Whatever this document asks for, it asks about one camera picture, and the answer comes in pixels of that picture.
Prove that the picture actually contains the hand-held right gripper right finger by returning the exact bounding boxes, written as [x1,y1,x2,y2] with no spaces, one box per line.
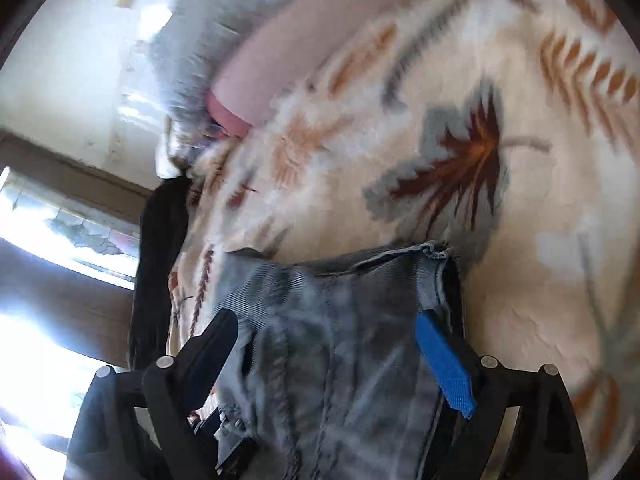
[416,310,588,480]

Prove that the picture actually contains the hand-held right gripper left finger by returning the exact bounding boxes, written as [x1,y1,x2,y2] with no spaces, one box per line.
[65,308,240,480]

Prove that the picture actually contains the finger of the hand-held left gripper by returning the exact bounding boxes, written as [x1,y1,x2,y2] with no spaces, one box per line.
[192,405,258,478]

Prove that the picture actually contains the grey-blue denim pants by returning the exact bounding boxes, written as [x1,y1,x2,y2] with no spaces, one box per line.
[212,242,466,480]

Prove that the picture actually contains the cream leaf print blanket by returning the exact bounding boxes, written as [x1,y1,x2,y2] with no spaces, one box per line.
[165,0,640,461]

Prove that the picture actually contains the black jacket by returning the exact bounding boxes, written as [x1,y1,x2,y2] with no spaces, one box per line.
[127,175,193,368]

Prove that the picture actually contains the pink pillow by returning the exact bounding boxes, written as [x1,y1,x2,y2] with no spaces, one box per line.
[207,0,476,138]

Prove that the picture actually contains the grey pillow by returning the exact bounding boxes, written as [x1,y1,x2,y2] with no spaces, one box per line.
[150,0,311,131]

